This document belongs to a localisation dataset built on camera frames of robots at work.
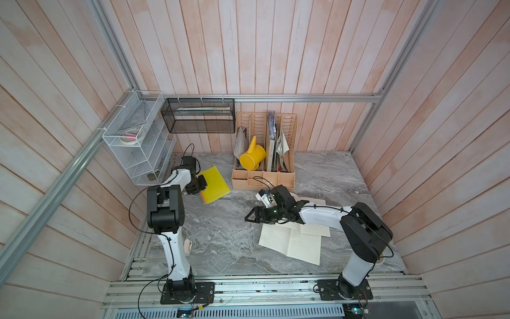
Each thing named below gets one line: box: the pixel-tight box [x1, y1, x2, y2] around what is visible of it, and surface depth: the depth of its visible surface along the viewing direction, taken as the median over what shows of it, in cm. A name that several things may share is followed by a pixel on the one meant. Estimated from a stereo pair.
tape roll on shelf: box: [119, 127, 141, 145], surface depth 75 cm
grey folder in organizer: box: [233, 126, 250, 161], surface depth 102 cm
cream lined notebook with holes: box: [258, 221, 323, 266], surface depth 86 cm
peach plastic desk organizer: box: [231, 111, 299, 191], surface depth 103 cm
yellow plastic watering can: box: [239, 136, 267, 171], surface depth 100 cm
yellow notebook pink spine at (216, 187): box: [197, 165, 232, 205], surface depth 106 cm
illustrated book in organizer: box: [276, 129, 290, 173], surface depth 100 cm
